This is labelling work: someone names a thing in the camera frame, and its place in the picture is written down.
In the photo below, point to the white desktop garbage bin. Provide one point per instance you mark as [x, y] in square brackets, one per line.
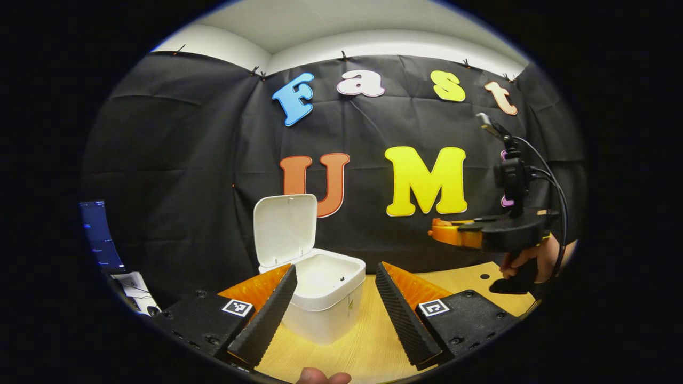
[325, 298]

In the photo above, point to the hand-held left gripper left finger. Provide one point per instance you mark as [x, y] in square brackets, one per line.
[267, 320]

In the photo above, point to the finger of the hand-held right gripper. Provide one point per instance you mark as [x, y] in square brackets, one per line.
[448, 232]

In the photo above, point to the blue computer screen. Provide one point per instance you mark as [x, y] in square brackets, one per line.
[98, 234]

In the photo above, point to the black backdrop cloth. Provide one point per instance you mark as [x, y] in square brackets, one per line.
[187, 160]

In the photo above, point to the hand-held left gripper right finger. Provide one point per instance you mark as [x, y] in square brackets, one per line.
[403, 320]

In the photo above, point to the wooden desktop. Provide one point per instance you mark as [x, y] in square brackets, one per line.
[368, 346]

